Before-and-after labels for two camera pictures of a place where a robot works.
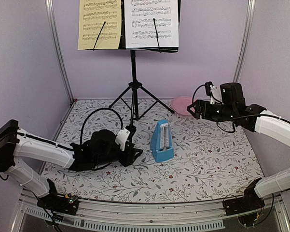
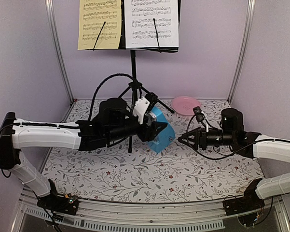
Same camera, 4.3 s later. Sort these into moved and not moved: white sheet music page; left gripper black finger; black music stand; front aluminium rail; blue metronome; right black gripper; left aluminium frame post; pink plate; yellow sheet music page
Moved: blue metronome; left gripper black finger; right black gripper
Not moved: black music stand; front aluminium rail; white sheet music page; pink plate; yellow sheet music page; left aluminium frame post
